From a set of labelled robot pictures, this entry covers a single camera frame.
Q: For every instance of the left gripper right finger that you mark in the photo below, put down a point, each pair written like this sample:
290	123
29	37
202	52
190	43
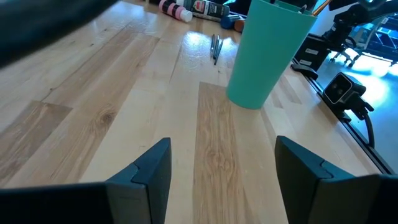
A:
326	193

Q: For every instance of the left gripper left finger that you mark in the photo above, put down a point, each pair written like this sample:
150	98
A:
140	193

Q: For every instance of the teal plastic cup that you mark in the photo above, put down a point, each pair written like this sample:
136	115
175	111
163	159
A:
267	56

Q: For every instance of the small pink paint bottle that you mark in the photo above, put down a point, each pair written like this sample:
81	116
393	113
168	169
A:
174	9

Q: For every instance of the blue paint bottle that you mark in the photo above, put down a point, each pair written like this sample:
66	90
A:
228	21

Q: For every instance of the dark grey paint bottle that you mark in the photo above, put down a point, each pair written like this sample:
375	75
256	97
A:
208	9

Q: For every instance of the black box white labels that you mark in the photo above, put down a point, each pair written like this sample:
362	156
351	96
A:
311	53

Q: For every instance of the black office chair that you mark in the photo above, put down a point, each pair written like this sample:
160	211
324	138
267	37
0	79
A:
345	31

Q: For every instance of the black table-level camera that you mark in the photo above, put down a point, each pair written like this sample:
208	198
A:
339	90

